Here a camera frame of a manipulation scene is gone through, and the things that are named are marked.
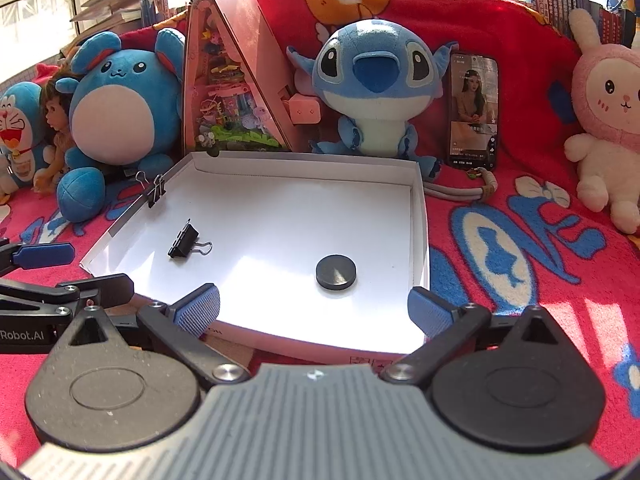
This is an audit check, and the grey phone lanyard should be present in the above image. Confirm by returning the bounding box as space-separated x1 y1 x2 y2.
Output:
422 167 498 204

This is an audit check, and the brown-haired doll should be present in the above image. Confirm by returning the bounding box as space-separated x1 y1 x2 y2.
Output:
32 72 81 193

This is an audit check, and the pink rabbit plush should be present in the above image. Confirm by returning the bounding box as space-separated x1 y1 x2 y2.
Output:
564 7 640 235

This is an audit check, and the black smartphone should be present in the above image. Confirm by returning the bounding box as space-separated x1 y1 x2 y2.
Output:
446 50 501 171

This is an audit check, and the black round puck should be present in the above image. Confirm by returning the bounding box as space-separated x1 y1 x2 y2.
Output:
315 255 360 291

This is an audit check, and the blue round mouse plush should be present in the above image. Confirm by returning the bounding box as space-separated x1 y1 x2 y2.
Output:
56 27 187 224

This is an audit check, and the stack of books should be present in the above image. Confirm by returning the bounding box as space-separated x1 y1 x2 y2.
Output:
60 0 186 61

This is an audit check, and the black binder clip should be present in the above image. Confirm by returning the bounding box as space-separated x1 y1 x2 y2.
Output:
135 171 168 209
167 219 213 260

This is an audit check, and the blue alien plush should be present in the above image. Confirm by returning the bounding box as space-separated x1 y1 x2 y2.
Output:
286 19 460 181

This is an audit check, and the white cardboard box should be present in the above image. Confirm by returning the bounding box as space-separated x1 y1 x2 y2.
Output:
80 151 431 367

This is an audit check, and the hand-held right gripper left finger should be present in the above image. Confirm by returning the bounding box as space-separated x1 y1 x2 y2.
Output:
50 282 251 387

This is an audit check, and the blue robot cat plush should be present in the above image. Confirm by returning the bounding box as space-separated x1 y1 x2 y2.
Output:
0 81 51 197

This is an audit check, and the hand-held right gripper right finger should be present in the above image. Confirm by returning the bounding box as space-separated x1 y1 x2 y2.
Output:
380 286 576 388

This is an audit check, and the small pink plug adapter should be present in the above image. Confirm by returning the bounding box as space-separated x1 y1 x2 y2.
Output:
285 94 321 126

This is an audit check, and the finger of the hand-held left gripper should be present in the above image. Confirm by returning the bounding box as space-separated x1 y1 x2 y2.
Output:
0 241 76 277
0 273 136 312

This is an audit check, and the pink triangular display box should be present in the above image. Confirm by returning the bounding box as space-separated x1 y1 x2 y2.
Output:
180 0 326 156

